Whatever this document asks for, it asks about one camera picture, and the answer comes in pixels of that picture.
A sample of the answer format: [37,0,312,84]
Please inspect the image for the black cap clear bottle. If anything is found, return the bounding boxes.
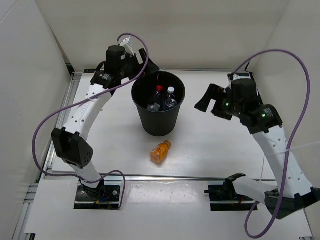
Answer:
[146,102,162,112]

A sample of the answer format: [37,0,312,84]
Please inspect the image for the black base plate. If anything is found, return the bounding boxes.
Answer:
[73,181,121,210]
[204,184,255,212]

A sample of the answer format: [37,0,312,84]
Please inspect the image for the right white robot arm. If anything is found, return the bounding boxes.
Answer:
[195,78,320,220]

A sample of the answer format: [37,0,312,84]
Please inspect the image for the aluminium frame rail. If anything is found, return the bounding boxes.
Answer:
[12,63,82,240]
[303,208,314,240]

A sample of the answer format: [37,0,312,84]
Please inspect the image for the right aluminium frame rail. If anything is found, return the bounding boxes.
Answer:
[303,208,314,240]

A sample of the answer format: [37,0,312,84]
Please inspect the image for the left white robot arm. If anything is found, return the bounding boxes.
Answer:
[51,45,159,200]

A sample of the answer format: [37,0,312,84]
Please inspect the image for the left aluminium frame rail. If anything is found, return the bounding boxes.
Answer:
[12,63,82,240]

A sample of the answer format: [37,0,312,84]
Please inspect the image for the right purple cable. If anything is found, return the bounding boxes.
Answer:
[231,48,311,239]

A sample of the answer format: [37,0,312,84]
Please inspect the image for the left blue corner label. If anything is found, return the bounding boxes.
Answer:
[83,69,96,74]

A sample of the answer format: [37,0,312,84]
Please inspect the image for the purple cable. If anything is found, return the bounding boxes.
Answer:
[231,48,311,239]
[32,32,150,210]

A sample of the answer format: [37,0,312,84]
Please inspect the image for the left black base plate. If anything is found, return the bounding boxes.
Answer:
[73,181,121,210]

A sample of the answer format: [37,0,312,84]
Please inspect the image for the blue corner label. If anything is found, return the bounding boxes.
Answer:
[83,69,96,74]
[236,72,250,78]

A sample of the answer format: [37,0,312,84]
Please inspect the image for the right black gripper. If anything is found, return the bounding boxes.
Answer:
[194,84,244,121]

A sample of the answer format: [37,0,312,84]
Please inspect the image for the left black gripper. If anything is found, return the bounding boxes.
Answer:
[117,48,159,81]

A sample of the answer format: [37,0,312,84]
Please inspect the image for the black plastic waste bin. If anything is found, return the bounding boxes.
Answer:
[131,71,186,137]

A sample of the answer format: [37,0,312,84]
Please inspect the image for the orange juice bottle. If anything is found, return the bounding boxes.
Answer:
[149,140,172,164]

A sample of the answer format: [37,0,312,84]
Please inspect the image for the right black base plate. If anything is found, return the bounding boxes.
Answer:
[204,184,255,212]

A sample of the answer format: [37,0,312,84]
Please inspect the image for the metal rail across table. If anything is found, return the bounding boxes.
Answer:
[104,173,276,182]

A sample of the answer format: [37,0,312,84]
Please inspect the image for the red label water bottle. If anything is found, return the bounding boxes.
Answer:
[149,85,164,106]

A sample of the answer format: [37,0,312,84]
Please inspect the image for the right blue corner label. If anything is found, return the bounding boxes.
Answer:
[236,72,250,78]

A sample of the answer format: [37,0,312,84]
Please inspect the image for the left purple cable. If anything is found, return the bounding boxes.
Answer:
[32,32,150,210]

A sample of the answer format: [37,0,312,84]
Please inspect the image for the blue label bottle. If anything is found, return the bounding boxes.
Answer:
[162,86,178,111]

